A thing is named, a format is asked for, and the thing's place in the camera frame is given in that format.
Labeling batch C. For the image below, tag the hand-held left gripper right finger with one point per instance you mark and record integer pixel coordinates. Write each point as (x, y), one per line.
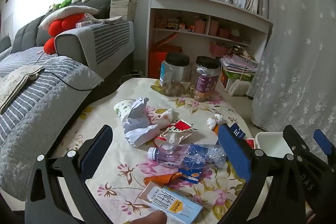
(233, 150)

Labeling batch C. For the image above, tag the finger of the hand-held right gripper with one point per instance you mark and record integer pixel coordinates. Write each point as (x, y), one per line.
(295, 138)
(323, 140)

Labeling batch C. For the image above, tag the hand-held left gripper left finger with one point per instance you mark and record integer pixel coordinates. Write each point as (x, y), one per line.
(97, 150)

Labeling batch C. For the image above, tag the white plastic bin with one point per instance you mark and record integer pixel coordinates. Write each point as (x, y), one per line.
(270, 142)

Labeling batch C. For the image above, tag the floral paper cup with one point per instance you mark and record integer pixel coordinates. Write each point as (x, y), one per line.
(122, 108)

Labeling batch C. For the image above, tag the clear plastic bottle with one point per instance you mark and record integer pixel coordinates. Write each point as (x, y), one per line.
(183, 154)

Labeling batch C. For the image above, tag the red snack wrapper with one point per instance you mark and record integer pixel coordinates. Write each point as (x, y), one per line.
(181, 125)

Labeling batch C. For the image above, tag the white tissue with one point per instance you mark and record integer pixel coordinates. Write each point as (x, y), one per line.
(168, 114)
(214, 121)

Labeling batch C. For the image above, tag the person's left hand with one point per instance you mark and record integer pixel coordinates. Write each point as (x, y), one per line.
(148, 218)

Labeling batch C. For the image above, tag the crumpled white paper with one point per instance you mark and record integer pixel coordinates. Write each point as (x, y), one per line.
(136, 129)

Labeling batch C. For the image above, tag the blue and orange packet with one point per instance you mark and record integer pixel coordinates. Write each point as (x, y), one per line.
(191, 175)

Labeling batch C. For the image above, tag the white woven bag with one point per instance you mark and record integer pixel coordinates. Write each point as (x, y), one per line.
(239, 87)

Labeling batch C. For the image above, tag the striped grey blanket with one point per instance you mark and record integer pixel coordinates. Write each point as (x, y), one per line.
(47, 108)

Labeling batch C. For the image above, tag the orange wrapper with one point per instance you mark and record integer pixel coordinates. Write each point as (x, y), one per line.
(160, 178)

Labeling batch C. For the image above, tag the purple label jar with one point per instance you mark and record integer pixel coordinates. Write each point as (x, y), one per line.
(206, 79)

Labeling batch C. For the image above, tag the white milk carton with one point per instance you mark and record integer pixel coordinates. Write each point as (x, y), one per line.
(168, 200)

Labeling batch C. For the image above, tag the white lace curtain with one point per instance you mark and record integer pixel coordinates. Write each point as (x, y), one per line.
(294, 56)

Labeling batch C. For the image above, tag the stack of papers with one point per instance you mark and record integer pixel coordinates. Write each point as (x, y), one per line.
(237, 61)

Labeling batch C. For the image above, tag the blue label jar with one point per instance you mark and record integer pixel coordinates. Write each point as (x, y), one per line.
(173, 74)

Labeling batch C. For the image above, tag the pink basket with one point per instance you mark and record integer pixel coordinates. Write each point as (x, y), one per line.
(219, 49)

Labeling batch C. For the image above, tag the grey sofa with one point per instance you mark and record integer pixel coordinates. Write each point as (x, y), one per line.
(73, 45)

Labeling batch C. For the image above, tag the orange box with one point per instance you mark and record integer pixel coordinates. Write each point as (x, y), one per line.
(160, 61)

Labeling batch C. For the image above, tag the pink container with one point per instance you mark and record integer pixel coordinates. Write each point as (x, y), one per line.
(214, 27)
(199, 26)

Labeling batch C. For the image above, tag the red plush toy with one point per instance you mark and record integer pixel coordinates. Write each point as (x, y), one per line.
(65, 24)

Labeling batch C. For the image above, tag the cardboard piece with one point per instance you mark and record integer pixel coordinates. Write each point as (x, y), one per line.
(111, 19)

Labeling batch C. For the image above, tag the white pillow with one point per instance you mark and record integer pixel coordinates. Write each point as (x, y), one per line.
(68, 12)

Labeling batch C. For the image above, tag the upright books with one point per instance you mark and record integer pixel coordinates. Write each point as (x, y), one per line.
(249, 1)

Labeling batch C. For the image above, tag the stack of old books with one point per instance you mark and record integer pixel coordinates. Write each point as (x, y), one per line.
(123, 3)

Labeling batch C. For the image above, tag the green plush toy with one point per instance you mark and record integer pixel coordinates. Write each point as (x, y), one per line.
(65, 2)

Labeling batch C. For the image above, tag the white bookshelf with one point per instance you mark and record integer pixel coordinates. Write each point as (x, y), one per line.
(183, 1)

